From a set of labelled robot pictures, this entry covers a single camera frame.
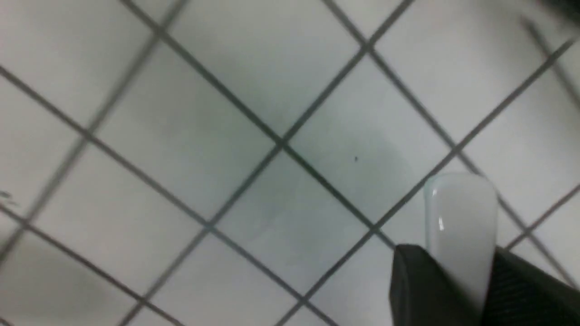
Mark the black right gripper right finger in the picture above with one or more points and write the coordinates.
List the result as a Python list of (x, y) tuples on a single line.
[(520, 294)]

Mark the white grid tablecloth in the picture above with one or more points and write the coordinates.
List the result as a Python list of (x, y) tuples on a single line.
[(254, 162)]

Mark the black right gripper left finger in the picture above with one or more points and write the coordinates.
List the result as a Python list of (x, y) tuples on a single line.
[(420, 293)]

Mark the white ceramic spoon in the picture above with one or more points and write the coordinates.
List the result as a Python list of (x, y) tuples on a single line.
[(461, 231)]

